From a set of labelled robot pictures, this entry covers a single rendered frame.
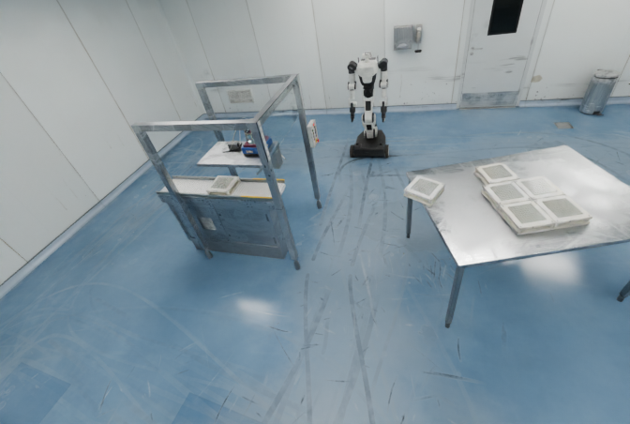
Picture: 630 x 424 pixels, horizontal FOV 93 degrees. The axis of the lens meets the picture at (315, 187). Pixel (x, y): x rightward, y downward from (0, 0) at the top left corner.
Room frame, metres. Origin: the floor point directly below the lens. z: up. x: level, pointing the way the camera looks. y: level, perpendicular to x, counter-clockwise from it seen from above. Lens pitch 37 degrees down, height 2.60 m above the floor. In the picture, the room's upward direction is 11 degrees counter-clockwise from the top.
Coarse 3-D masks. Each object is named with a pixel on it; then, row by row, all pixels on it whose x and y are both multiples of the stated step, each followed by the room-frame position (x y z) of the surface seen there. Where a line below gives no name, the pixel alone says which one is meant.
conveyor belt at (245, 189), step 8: (176, 184) 2.74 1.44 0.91; (184, 184) 2.71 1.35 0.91; (192, 184) 2.68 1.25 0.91; (200, 184) 2.66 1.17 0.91; (208, 184) 2.62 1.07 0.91; (240, 184) 2.51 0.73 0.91; (248, 184) 2.48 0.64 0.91; (256, 184) 2.46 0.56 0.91; (264, 184) 2.43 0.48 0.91; (280, 184) 2.38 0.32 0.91; (192, 192) 2.53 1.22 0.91; (200, 192) 2.50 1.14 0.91; (240, 192) 2.37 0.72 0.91; (248, 192) 2.34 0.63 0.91; (256, 192) 2.32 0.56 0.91; (264, 192) 2.29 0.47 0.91; (280, 192) 2.27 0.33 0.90
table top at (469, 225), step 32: (480, 160) 2.21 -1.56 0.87; (512, 160) 2.12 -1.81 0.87; (544, 160) 2.04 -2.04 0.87; (576, 160) 1.96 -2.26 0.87; (448, 192) 1.87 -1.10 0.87; (480, 192) 1.79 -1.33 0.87; (576, 192) 1.59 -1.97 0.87; (608, 192) 1.53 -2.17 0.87; (448, 224) 1.52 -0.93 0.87; (480, 224) 1.47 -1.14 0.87; (608, 224) 1.25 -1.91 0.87; (480, 256) 1.20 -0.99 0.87; (512, 256) 1.15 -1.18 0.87
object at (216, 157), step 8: (216, 144) 2.58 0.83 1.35; (224, 144) 2.55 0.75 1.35; (208, 152) 2.46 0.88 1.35; (216, 152) 2.43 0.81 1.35; (224, 152) 2.40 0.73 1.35; (232, 152) 2.37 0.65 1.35; (240, 152) 2.35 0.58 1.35; (200, 160) 2.33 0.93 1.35; (208, 160) 2.31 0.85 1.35; (216, 160) 2.28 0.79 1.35; (224, 160) 2.25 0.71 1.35; (232, 160) 2.22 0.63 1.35; (240, 160) 2.20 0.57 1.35; (248, 160) 2.17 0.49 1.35; (256, 160) 2.15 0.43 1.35
